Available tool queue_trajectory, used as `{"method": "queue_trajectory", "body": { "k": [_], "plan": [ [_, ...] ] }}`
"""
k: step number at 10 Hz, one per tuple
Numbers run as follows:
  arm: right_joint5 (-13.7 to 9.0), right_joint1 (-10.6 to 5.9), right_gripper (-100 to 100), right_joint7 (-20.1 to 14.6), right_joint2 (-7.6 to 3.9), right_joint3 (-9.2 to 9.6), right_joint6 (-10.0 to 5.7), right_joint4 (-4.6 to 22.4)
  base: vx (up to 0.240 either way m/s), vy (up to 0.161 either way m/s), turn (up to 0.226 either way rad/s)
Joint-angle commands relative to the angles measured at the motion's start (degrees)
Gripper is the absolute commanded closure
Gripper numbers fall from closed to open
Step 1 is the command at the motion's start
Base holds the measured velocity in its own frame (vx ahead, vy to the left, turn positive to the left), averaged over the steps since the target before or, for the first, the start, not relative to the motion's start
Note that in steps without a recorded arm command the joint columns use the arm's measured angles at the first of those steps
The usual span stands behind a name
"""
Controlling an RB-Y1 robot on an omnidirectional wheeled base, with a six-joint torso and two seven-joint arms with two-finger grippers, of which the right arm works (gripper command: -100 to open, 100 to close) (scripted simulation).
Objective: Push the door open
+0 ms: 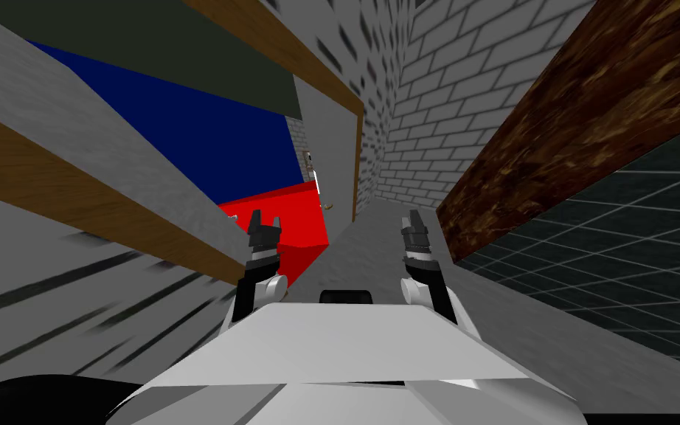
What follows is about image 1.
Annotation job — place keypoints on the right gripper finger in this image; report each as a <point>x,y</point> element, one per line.
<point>418,221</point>
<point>406,225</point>

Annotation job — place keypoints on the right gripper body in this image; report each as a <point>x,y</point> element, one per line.
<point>416,242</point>

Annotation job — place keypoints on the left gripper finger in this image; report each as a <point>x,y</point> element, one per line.
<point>275,224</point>
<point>255,222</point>

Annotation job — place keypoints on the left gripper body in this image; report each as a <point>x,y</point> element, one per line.
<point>264,238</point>

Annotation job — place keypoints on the red block furniture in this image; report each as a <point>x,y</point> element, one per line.
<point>293,224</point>

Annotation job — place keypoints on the grey door leaf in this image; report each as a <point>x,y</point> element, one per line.
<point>328,147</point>

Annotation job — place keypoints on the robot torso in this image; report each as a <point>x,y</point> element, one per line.
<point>340,348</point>

